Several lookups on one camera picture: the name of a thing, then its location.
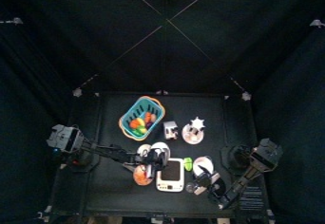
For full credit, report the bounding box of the white star-shaped toy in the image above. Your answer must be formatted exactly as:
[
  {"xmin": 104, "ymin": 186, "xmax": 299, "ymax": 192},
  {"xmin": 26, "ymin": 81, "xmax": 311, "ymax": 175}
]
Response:
[{"xmin": 188, "ymin": 116, "xmax": 207, "ymax": 131}]

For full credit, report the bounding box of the peach toy fruit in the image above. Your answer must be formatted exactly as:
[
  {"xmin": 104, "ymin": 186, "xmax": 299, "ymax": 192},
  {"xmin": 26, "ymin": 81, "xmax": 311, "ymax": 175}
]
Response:
[{"xmin": 143, "ymin": 111, "xmax": 157, "ymax": 125}]

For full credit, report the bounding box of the orange toy plate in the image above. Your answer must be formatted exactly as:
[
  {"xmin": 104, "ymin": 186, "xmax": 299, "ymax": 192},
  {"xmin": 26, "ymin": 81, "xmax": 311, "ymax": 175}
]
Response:
[{"xmin": 132, "ymin": 164, "xmax": 155, "ymax": 187}]

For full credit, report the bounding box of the yellow green toy fruit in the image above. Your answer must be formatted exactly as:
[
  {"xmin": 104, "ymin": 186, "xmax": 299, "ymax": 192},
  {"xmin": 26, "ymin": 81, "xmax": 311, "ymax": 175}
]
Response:
[{"xmin": 133, "ymin": 117, "xmax": 148, "ymax": 136}]

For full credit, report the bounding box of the small white toy appliance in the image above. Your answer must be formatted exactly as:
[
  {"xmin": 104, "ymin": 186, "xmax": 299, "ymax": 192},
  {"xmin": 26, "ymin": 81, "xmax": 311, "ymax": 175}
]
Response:
[{"xmin": 161, "ymin": 121, "xmax": 180, "ymax": 140}]

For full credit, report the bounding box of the green toy piece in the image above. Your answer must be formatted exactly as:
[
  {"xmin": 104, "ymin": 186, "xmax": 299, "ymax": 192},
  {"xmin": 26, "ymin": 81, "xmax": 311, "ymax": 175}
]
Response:
[{"xmin": 183, "ymin": 157, "xmax": 194, "ymax": 173}]

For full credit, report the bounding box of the white toy kettle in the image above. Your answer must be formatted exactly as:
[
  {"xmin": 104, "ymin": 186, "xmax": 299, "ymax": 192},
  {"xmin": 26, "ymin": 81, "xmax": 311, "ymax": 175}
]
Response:
[{"xmin": 149, "ymin": 141, "xmax": 172, "ymax": 159}]

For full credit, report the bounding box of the orange toy fruit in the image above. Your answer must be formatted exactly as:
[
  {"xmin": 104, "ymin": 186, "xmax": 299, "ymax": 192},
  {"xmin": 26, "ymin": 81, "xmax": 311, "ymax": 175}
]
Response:
[{"xmin": 128, "ymin": 119, "xmax": 141, "ymax": 130}]

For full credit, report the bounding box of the white round toy lid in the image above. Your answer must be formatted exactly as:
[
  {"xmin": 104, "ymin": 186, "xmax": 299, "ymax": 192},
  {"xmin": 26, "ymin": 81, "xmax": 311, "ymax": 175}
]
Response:
[{"xmin": 136, "ymin": 143, "xmax": 152, "ymax": 158}]

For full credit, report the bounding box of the white toy pan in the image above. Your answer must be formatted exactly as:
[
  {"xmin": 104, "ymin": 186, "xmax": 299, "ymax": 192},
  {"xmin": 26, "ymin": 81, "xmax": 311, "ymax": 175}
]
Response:
[{"xmin": 191, "ymin": 156, "xmax": 215, "ymax": 178}]

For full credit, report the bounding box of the pink white plate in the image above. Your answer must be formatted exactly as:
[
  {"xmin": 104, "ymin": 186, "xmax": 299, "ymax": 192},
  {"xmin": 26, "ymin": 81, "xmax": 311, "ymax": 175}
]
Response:
[{"xmin": 180, "ymin": 122, "xmax": 206, "ymax": 145}]

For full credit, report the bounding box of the teal basket with orange rim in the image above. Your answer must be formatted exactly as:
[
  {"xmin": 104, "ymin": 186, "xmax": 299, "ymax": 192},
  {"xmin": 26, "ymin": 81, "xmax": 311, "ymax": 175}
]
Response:
[{"xmin": 117, "ymin": 95, "xmax": 167, "ymax": 141}]

